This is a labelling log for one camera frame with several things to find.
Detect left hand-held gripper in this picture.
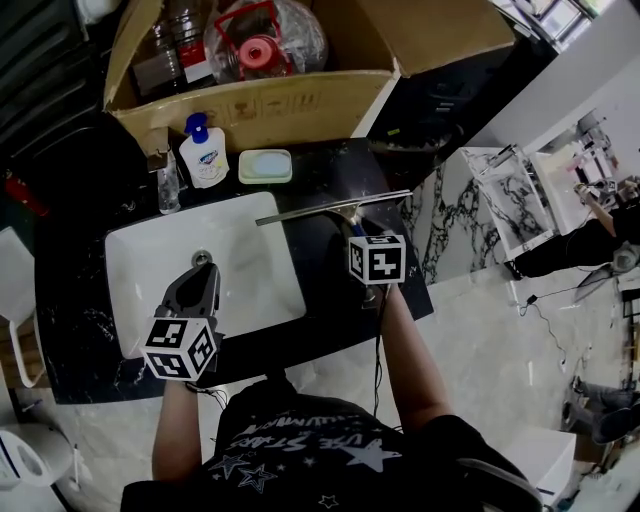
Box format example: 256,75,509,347
139,262,225,384

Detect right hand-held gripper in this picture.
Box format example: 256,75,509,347
348,233,406,309

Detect metal squeegee with blue handle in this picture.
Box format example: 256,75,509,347
255,189,414,239

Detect person's left forearm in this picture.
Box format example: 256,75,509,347
151,380,204,484

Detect person's right forearm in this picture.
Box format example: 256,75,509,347
379,285,454,434

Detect white black marble cabinet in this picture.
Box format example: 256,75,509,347
399,144,556,286

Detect white rectangular sink basin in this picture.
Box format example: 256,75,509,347
103,191,307,360

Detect black marble table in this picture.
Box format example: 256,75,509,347
33,137,435,405

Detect pale green soap dish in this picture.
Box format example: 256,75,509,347
237,148,294,185

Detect white toilet brush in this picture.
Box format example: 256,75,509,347
68,446,84,492

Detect small clear bottle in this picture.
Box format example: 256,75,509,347
157,154,182,215

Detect dark tall cabinet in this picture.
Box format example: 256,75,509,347
364,44,551,166

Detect white grey office chair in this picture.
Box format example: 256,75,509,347
0,226,46,389

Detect white round bin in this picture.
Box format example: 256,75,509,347
0,424,74,489

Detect person's black star print shirt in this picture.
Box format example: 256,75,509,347
119,379,544,512

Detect brown cardboard box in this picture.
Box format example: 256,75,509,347
102,0,516,154

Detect white vanity basin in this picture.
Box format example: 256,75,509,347
529,149,601,236

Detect white soap pump bottle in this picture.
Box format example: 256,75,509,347
178,112,231,190

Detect red fire extinguisher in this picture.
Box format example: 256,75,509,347
3,171,51,219

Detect clear water jug red cap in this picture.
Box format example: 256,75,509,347
203,0,330,84

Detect white curved counter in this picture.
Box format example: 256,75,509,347
504,424,579,506

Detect dark bottle with red label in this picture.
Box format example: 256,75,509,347
132,0,215,96

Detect black drawer cabinet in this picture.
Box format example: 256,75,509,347
0,0,126,156

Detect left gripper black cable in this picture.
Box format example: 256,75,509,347
187,382,229,407

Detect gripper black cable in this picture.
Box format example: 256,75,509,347
187,382,229,407
372,287,392,426

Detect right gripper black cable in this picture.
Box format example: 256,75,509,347
372,287,392,426

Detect black floor cable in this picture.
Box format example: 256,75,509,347
519,293,587,372

